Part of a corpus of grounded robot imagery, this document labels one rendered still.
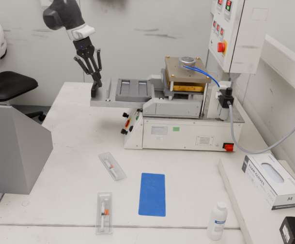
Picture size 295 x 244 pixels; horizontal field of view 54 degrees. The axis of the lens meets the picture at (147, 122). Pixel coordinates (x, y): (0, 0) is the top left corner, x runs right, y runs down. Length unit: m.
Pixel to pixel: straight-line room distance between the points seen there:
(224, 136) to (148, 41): 1.64
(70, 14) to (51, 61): 1.74
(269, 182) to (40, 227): 0.82
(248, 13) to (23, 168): 0.99
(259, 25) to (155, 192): 0.75
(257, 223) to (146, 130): 0.59
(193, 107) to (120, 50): 1.67
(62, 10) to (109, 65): 1.66
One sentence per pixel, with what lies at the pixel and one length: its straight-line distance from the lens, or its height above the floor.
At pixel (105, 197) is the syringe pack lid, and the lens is 1.13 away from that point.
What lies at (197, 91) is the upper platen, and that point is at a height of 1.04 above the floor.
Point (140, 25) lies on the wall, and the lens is 2.79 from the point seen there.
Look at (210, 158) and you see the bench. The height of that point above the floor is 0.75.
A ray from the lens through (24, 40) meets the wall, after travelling 3.02.
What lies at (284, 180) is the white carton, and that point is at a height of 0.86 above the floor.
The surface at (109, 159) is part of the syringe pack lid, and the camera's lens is 1.29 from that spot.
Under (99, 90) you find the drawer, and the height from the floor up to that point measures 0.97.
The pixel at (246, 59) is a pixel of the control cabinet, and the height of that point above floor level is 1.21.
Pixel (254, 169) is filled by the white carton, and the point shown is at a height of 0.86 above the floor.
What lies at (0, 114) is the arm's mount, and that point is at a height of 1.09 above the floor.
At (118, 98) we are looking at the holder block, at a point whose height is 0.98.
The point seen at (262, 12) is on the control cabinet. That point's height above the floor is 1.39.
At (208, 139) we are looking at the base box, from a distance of 1.39.
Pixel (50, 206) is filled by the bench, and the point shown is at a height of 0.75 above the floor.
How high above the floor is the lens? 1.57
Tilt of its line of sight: 31 degrees down
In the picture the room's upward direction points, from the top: 4 degrees clockwise
